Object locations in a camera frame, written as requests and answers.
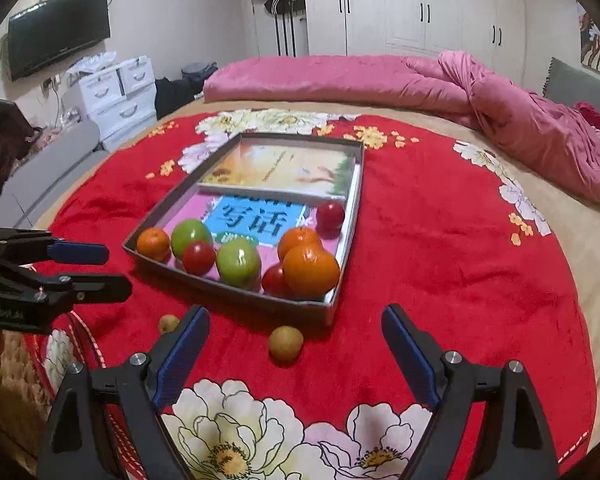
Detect small red tomato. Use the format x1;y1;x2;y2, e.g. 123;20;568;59
315;201;347;239
261;263;293;298
182;241;217;276

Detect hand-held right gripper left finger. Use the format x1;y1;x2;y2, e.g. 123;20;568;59
37;304;212;480

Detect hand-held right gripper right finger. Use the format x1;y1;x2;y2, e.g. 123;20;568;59
381;303;561;480

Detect grey cardboard box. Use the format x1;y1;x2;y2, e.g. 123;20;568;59
121;132;365;328

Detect flower wall painting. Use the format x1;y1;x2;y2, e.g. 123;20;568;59
575;2;600;73

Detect black wall television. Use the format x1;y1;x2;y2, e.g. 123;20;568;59
7;0;112;82

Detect large orange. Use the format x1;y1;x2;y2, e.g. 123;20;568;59
277;226;323;261
282;245;341;298

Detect red floral blanket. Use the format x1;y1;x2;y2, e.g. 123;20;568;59
22;112;598;480

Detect dark clothes pile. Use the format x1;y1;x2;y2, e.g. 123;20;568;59
181;61;220;81

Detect green apple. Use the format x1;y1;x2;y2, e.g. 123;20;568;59
216;238;262;288
170;219;214;260

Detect brown plush cloth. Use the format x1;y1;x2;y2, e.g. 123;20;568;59
0;327;51;461

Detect grey bench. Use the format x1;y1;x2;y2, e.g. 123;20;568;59
0;120;103;231

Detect pink quilt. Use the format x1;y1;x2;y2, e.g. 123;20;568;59
202;50;600;205

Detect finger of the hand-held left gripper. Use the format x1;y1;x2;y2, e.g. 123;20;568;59
35;274;132;313
0;227;110;267

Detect white wardrobe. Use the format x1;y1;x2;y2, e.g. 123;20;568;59
302;0;526;78

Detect white drawer cabinet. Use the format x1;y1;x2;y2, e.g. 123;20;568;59
77;57;158;153

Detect pink workbook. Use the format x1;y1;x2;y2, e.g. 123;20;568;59
160;192;353;286

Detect yellow flower cover book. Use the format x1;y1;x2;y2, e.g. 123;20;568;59
197;142;357;198

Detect white plastic bags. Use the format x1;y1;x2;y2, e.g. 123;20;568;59
67;51;118;78

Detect small orange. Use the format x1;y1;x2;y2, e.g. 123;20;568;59
136;227;172;262

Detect dark glossy object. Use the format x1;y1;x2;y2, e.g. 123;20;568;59
0;96;35;233

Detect red cloth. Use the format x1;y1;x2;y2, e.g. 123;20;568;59
575;102;600;148

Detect grey headboard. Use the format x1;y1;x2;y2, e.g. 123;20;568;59
542;57;600;126

